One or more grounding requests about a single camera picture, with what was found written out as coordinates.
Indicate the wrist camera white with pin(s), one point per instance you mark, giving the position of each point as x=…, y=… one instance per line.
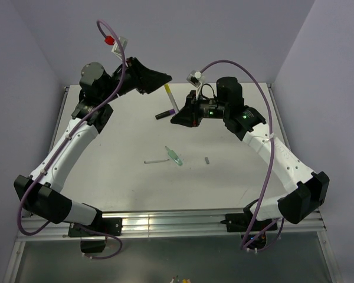
x=119, y=46
x=196, y=78

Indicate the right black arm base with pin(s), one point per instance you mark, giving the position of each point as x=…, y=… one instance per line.
x=238, y=222

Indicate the white grey-tip pen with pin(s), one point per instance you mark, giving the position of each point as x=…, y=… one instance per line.
x=155, y=161

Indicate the white yellow-tip pen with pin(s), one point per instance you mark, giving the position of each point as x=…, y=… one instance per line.
x=173, y=102

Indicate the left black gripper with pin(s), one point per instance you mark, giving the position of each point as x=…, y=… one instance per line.
x=144, y=80

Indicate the aluminium rail frame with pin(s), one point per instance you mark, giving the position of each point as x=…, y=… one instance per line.
x=171, y=214

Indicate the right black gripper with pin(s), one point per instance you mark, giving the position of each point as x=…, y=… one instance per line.
x=189, y=115

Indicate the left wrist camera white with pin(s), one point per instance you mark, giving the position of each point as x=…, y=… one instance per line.
x=119, y=46

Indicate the green translucent marker pen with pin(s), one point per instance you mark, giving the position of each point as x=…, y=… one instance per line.
x=174, y=156

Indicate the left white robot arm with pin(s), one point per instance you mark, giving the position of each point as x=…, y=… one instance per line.
x=40, y=191

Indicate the black purple marker pen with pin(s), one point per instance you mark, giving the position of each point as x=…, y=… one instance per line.
x=162, y=115

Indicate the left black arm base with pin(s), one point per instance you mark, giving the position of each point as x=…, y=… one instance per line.
x=93, y=239

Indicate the yellow pen cap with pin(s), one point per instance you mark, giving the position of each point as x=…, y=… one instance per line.
x=167, y=88

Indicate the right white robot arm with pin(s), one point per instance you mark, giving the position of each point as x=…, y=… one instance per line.
x=305, y=190

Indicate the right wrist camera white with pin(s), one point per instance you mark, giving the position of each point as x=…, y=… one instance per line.
x=196, y=78

